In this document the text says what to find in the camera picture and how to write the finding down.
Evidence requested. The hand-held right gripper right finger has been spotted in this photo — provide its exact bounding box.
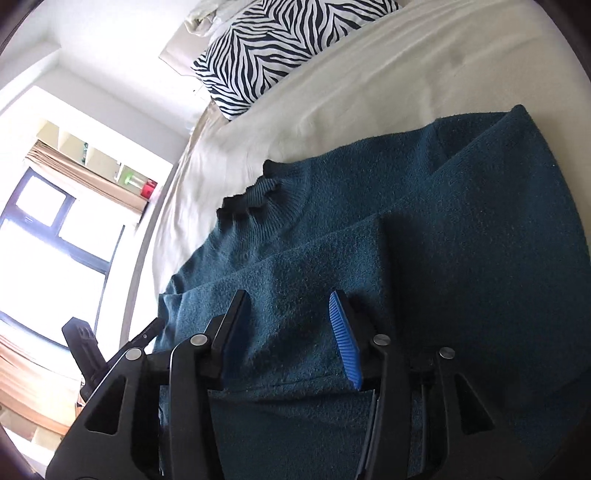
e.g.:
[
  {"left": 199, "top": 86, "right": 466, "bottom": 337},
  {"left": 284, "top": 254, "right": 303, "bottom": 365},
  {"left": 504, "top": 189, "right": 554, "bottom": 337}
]
[{"left": 328, "top": 290, "right": 536, "bottom": 480}]

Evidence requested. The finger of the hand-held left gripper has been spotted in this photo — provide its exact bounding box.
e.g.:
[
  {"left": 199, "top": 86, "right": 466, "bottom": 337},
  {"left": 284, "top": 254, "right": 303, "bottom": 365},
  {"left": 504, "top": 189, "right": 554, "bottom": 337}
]
[
  {"left": 61, "top": 318, "right": 105, "bottom": 407},
  {"left": 124, "top": 319, "right": 163, "bottom": 352}
]

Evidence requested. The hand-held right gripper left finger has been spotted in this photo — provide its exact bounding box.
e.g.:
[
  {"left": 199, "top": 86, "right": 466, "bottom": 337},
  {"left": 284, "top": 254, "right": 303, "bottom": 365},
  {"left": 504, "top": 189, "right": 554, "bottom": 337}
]
[{"left": 46, "top": 290, "right": 252, "bottom": 480}]

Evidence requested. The dark teal knit sweater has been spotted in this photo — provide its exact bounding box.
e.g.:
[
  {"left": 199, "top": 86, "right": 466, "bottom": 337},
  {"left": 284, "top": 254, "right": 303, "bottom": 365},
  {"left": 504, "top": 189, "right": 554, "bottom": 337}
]
[{"left": 152, "top": 104, "right": 591, "bottom": 480}]

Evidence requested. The beige curtain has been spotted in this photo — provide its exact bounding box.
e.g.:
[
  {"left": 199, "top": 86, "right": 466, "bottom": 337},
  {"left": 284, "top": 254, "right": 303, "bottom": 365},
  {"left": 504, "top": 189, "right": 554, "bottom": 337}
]
[
  {"left": 25, "top": 141, "right": 149, "bottom": 219},
  {"left": 0, "top": 330, "right": 88, "bottom": 418}
]

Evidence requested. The black framed window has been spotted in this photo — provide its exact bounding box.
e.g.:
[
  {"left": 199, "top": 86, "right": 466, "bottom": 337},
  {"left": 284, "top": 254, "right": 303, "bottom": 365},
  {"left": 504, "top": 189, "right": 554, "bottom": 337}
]
[{"left": 0, "top": 166, "right": 126, "bottom": 344}]

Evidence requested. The clear container with green lid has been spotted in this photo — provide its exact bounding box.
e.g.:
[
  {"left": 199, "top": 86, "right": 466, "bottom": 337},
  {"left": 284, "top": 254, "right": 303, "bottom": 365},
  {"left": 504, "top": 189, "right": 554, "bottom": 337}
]
[{"left": 119, "top": 168, "right": 145, "bottom": 193}]

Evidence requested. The bed with beige sheet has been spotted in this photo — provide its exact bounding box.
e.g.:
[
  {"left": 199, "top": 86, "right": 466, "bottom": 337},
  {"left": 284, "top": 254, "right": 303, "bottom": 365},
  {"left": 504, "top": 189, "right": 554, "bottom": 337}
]
[{"left": 121, "top": 0, "right": 591, "bottom": 356}]

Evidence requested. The white pillow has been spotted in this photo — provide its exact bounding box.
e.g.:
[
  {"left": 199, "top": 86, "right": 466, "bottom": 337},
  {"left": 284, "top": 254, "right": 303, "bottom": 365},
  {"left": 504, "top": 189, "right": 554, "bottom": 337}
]
[{"left": 158, "top": 25, "right": 232, "bottom": 75}]

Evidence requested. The zebra print pillow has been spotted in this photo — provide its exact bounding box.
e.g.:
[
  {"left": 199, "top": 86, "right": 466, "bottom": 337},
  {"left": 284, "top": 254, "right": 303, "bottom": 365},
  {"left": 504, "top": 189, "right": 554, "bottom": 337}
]
[{"left": 191, "top": 0, "right": 402, "bottom": 121}]

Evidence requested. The folded cream blanket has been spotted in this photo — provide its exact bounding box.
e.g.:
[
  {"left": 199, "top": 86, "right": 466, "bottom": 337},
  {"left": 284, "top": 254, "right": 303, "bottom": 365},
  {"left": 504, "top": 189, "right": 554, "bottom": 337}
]
[{"left": 185, "top": 0, "right": 266, "bottom": 38}]

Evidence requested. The cream wall shelf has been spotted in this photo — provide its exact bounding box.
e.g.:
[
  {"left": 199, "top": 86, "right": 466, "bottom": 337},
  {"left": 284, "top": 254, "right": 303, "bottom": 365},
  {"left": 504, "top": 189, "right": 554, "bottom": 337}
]
[{"left": 34, "top": 117, "right": 161, "bottom": 204}]

